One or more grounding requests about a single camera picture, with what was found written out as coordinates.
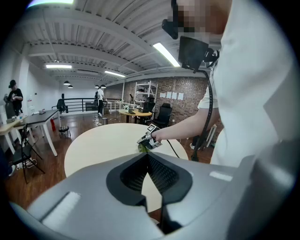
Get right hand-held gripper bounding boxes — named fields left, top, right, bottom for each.
left=136, top=123, right=164, bottom=150

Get round wooden table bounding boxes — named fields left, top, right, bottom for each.
left=118, top=109, right=153, bottom=124

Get light wooden desk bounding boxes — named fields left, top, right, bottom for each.
left=0, top=118, right=23, bottom=155

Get white desk with dark top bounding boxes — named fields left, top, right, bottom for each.
left=13, top=109, right=62, bottom=157

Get black head camera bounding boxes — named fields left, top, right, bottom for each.
left=161, top=0, right=180, bottom=40

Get person's right forearm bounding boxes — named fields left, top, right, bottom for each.
left=151, top=106, right=223, bottom=143

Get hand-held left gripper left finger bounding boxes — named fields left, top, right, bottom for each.
left=9, top=152, right=165, bottom=240

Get black chest-mounted screen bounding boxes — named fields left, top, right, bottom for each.
left=178, top=35, right=221, bottom=71

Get white metal shelf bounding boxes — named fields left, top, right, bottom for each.
left=134, top=80, right=159, bottom=111

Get black metal railing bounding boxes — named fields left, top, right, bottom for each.
left=61, top=97, right=118, bottom=114

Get black folding chair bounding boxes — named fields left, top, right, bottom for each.
left=11, top=123, right=46, bottom=185

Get person's white shirt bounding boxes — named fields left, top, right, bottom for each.
left=197, top=0, right=296, bottom=168

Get small green object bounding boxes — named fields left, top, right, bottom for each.
left=137, top=142, right=149, bottom=154

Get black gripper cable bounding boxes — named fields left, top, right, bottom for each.
left=165, top=139, right=180, bottom=159

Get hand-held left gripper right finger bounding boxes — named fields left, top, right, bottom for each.
left=147, top=137, right=299, bottom=240

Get small black stool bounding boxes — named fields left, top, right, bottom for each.
left=58, top=125, right=72, bottom=139

